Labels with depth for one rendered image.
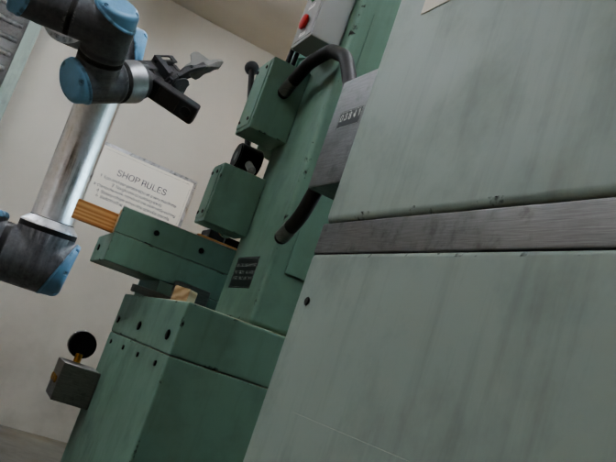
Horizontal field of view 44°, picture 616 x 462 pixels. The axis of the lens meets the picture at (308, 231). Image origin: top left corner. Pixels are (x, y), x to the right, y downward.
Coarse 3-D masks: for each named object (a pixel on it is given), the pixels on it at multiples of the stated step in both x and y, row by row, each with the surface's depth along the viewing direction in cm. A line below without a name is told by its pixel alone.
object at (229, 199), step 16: (224, 176) 145; (240, 176) 147; (256, 176) 148; (208, 192) 147; (224, 192) 145; (240, 192) 147; (256, 192) 148; (208, 208) 144; (224, 208) 145; (240, 208) 146; (256, 208) 148; (208, 224) 146; (224, 224) 145; (240, 224) 146
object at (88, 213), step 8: (80, 200) 155; (80, 208) 155; (88, 208) 156; (96, 208) 156; (72, 216) 154; (80, 216) 155; (88, 216) 156; (96, 216) 156; (104, 216) 157; (112, 216) 157; (88, 224) 157; (96, 224) 156; (104, 224) 157; (112, 224) 157; (112, 232) 157
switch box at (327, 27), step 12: (324, 0) 139; (336, 0) 140; (348, 0) 141; (312, 12) 142; (324, 12) 139; (336, 12) 140; (348, 12) 141; (312, 24) 139; (324, 24) 139; (336, 24) 140; (312, 36) 138; (324, 36) 139; (336, 36) 140; (300, 48) 144; (312, 48) 143
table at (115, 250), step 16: (112, 240) 154; (128, 240) 155; (96, 256) 164; (112, 256) 154; (128, 256) 155; (144, 256) 156; (160, 256) 157; (176, 256) 159; (128, 272) 166; (144, 272) 156; (160, 272) 157; (176, 272) 159; (192, 272) 160; (208, 272) 161; (208, 288) 161
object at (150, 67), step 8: (160, 56) 169; (168, 56) 171; (144, 64) 166; (152, 64) 168; (160, 64) 167; (168, 64) 171; (152, 72) 167; (160, 72) 168; (168, 72) 166; (176, 72) 168; (152, 80) 162; (168, 80) 167; (176, 80) 167; (184, 80) 168; (176, 88) 169; (184, 88) 170
